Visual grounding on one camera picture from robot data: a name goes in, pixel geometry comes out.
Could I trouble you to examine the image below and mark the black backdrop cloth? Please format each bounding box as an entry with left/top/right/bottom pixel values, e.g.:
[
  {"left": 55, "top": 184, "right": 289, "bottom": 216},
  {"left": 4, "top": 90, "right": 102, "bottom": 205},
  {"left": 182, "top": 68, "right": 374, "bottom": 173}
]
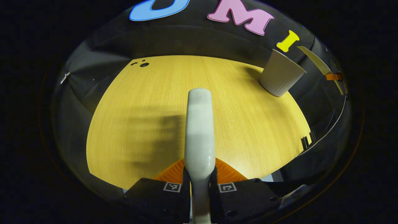
[{"left": 51, "top": 0, "right": 352, "bottom": 199}]

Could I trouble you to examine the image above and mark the small white broom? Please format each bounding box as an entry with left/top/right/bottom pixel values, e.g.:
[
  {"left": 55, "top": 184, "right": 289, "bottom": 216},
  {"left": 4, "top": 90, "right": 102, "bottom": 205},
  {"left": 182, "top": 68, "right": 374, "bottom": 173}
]
[{"left": 184, "top": 88, "right": 216, "bottom": 224}]

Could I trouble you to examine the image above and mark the white ribbed garbage bin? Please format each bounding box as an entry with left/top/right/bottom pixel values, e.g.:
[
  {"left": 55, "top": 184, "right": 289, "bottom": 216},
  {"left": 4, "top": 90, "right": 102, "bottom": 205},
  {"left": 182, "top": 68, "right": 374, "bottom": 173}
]
[{"left": 259, "top": 49, "right": 307, "bottom": 97}]

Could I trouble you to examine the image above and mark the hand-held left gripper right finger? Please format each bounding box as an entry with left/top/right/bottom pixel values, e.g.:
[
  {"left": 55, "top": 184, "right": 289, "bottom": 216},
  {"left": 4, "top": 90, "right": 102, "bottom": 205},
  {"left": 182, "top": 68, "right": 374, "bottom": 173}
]
[{"left": 209, "top": 157, "right": 282, "bottom": 224}]

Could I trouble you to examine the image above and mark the white dustpan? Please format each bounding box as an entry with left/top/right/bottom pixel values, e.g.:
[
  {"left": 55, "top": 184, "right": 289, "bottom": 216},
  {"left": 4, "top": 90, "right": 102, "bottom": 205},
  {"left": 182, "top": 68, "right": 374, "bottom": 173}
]
[{"left": 297, "top": 46, "right": 345, "bottom": 95}]

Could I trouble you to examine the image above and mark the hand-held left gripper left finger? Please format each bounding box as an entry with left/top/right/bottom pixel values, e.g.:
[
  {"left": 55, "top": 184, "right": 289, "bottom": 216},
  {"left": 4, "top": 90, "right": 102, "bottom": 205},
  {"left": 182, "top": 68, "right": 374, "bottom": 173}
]
[{"left": 124, "top": 158, "right": 191, "bottom": 224}]

